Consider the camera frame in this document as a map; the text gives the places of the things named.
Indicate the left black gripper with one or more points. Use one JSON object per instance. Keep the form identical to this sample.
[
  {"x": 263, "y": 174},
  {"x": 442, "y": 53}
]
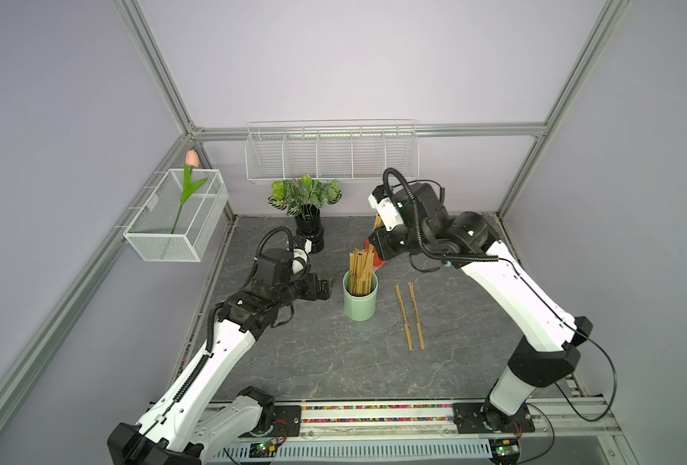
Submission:
[{"x": 312, "y": 293}]

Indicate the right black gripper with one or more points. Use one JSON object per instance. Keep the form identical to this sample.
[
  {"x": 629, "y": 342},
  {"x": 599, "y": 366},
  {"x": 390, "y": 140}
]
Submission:
[{"x": 379, "y": 239}]

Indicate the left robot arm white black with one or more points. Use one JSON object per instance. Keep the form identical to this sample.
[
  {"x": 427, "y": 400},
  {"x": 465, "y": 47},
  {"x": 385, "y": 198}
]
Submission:
[{"x": 173, "y": 430}]

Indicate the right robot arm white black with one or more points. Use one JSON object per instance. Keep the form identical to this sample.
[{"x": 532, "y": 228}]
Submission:
[{"x": 549, "y": 348}]

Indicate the bundle of brown paper straws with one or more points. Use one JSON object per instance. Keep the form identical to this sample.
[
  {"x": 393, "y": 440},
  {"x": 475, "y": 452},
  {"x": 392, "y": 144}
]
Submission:
[{"x": 361, "y": 271}]

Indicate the mint green storage cup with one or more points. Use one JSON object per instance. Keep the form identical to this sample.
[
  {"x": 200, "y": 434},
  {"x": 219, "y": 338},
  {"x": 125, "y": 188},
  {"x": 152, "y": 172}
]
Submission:
[{"x": 360, "y": 308}]

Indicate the red hand-shaped scraper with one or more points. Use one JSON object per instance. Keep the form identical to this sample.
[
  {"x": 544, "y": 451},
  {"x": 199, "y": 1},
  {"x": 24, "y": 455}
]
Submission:
[{"x": 377, "y": 262}]

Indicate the black plant pot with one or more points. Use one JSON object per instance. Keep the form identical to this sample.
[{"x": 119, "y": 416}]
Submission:
[{"x": 309, "y": 225}]

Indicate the green artificial plant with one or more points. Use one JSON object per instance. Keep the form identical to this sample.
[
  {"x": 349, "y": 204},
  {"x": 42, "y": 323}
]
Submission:
[{"x": 300, "y": 196}]

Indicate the white mesh basket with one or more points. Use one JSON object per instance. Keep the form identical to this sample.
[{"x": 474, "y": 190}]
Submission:
[{"x": 149, "y": 232}]

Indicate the pink artificial tulip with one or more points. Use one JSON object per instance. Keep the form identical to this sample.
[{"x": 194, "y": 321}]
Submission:
[{"x": 192, "y": 162}]

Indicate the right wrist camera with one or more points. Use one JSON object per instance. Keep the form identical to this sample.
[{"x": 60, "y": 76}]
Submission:
[{"x": 396, "y": 209}]

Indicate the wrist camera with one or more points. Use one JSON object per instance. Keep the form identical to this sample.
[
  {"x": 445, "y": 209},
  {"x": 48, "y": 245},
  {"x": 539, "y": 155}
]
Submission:
[
  {"x": 396, "y": 209},
  {"x": 280, "y": 266}
]

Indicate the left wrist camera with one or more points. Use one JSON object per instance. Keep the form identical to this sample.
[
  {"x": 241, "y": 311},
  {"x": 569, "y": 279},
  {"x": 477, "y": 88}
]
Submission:
[{"x": 280, "y": 266}]

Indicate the white wire wall shelf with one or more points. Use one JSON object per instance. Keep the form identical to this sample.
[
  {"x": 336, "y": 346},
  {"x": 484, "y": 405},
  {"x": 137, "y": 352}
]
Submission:
[{"x": 349, "y": 150}]

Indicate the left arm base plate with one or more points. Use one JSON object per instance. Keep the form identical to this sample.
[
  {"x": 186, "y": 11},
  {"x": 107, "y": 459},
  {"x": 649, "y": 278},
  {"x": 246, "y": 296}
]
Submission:
[{"x": 286, "y": 421}]

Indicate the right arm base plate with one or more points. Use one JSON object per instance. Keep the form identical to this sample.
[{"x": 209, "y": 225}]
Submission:
[{"x": 481, "y": 417}]

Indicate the aluminium front rail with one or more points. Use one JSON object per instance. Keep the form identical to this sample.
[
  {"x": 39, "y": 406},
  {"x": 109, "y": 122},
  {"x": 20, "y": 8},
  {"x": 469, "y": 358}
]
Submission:
[{"x": 579, "y": 416}]

